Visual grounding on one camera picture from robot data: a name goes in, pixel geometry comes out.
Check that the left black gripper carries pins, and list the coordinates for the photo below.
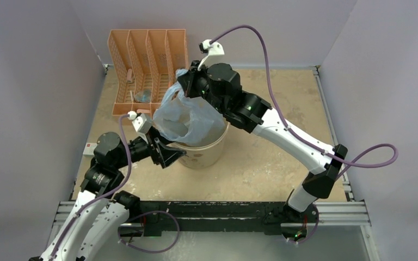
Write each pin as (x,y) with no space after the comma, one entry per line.
(165,154)

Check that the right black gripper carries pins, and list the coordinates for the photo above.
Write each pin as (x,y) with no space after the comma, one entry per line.
(188,80)

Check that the beige capybara trash bin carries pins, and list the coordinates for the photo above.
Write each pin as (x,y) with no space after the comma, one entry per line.
(204,156)

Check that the blue plastic trash bag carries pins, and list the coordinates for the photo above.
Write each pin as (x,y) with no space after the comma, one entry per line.
(190,121)

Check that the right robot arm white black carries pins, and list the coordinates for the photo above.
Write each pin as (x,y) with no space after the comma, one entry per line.
(220,86)

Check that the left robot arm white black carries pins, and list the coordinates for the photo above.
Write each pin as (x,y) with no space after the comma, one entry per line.
(102,206)

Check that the pink eraser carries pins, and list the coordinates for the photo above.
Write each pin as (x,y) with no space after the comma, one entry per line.
(144,111)

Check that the pink plastic file organizer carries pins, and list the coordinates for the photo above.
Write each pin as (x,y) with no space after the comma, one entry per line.
(154,55)

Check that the white red small box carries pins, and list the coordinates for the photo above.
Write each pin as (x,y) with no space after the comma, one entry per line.
(89,149)

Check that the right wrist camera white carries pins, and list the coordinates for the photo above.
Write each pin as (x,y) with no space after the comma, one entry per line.
(213,53)

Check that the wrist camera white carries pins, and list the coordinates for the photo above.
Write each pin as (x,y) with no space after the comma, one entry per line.
(141,123)
(213,53)

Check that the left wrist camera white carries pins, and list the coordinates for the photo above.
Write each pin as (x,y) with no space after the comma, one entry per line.
(141,123)

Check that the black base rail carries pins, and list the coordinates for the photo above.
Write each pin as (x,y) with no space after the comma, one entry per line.
(212,216)

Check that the aluminium frame rail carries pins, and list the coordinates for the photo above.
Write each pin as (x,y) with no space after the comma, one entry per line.
(340,214)

